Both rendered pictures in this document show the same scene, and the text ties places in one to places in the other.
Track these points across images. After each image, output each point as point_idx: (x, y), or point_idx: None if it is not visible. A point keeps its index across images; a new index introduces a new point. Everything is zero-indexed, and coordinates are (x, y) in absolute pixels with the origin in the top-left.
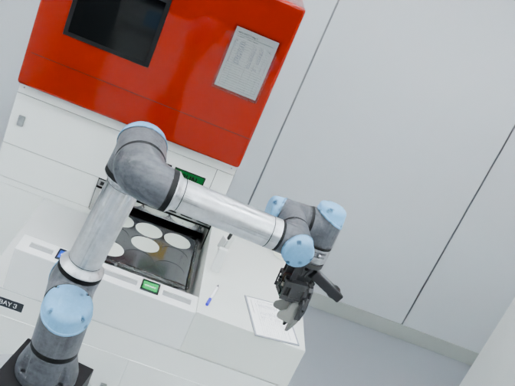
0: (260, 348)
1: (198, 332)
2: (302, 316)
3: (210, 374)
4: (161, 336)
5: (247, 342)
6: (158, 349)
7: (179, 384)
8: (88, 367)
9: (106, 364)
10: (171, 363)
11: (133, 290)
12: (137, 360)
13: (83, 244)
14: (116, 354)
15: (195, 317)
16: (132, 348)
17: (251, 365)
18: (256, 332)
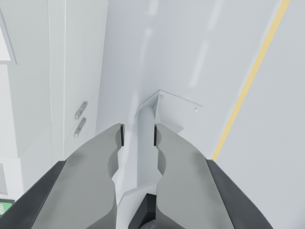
0: (21, 33)
1: (34, 128)
2: (235, 183)
3: (57, 74)
4: (47, 148)
5: (22, 62)
6: (54, 136)
7: (67, 92)
8: (146, 214)
9: (67, 148)
10: (58, 115)
11: None
12: (62, 137)
13: None
14: (62, 152)
15: (23, 151)
16: (58, 150)
17: (41, 32)
18: (5, 60)
